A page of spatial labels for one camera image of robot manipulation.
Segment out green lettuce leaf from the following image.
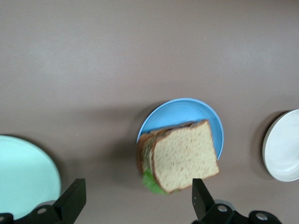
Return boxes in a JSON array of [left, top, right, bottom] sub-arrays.
[[142, 169, 179, 196]]

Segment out blue round plate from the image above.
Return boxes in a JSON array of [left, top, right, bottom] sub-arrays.
[[136, 98, 225, 161]]

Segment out brown toast bread slice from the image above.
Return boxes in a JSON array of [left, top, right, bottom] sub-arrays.
[[136, 121, 197, 175], [151, 119, 221, 194]]

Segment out light green round plate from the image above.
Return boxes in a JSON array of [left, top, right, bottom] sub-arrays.
[[0, 134, 62, 221]]

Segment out beige round plate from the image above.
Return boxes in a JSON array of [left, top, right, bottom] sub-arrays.
[[262, 109, 299, 182]]

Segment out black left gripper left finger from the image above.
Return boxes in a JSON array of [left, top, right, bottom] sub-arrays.
[[0, 178, 87, 224]]

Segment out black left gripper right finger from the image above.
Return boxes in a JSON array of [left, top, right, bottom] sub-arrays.
[[191, 178, 281, 224]]

